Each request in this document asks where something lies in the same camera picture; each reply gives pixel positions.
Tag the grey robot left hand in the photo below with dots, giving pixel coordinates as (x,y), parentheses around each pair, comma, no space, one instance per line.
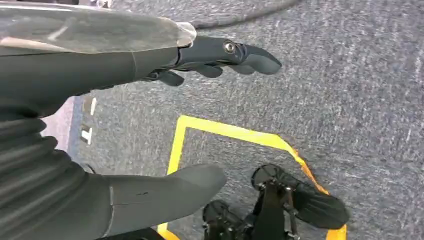
(82,73)

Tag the silver plastic hubcap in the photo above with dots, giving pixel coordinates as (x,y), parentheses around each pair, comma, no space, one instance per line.
(99,33)

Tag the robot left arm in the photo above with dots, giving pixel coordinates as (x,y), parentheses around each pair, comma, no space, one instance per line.
(39,198)

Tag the open metal floor socket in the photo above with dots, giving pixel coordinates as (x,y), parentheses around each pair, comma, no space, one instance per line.
(86,135)

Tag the yellow floor tape square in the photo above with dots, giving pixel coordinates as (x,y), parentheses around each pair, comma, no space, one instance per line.
(232,132)

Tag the black robot right foot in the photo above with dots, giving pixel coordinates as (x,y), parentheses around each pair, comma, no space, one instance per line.
(218,215)

